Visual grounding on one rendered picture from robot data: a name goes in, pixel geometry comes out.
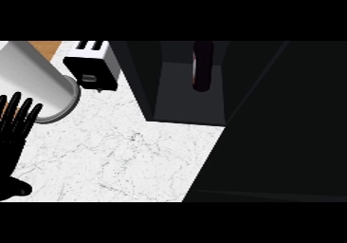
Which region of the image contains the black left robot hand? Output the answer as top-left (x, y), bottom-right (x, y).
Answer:
top-left (0, 91), bottom-right (44, 202)

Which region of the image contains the dark grey open cabinet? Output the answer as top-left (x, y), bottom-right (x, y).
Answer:
top-left (108, 41), bottom-right (291, 126)

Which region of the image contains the dark wine bottle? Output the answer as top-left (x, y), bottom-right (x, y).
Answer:
top-left (190, 41), bottom-right (215, 93)

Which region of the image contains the white and black toaster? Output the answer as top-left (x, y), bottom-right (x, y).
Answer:
top-left (62, 41), bottom-right (122, 93)

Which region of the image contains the brown wooden board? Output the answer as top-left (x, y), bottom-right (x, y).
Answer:
top-left (26, 41), bottom-right (63, 63)

